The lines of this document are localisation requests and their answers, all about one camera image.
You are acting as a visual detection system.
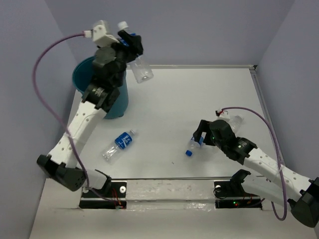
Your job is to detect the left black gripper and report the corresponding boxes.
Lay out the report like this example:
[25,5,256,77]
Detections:
[100,31,146,87]

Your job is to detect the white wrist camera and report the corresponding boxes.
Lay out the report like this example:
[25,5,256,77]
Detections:
[215,109,230,121]
[83,20,119,47]

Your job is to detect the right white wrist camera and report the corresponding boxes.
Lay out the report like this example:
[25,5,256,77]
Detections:
[215,109,230,121]

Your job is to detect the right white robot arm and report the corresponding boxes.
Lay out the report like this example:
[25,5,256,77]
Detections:
[193,119,319,228]

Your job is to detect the small blue label bottle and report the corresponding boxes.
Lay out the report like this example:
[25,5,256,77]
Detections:
[185,136,204,157]

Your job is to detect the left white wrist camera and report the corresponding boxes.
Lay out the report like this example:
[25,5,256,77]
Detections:
[83,20,119,47]

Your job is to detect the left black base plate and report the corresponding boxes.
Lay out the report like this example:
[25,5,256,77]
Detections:
[79,180,127,210]

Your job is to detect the teal plastic bin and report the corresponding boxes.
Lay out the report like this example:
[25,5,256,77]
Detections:
[72,56,129,120]

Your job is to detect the clear bottle beige label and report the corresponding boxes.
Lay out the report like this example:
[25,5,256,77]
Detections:
[228,115,244,133]

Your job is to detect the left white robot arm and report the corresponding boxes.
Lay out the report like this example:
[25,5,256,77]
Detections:
[32,29,144,197]

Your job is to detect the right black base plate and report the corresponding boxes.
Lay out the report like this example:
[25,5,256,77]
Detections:
[213,181,262,209]

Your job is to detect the Pocari bottle white cap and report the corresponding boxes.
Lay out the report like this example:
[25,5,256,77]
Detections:
[118,21,154,84]

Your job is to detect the Pocari bottle near left arm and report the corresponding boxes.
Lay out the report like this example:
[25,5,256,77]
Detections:
[102,129,137,164]

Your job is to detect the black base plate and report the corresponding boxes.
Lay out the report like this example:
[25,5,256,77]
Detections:
[213,181,262,209]
[79,180,127,210]

